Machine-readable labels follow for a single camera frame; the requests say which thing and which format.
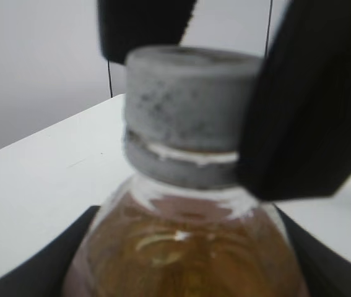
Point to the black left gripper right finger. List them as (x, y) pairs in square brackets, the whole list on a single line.
[(327, 274)]

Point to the grey bottle cap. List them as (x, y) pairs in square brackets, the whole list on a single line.
[(189, 98)]

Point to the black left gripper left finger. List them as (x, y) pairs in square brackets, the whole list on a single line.
[(43, 274)]

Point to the peach oolong tea bottle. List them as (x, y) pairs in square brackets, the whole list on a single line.
[(180, 226)]

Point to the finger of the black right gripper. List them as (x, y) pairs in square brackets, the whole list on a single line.
[(125, 25), (296, 136)]

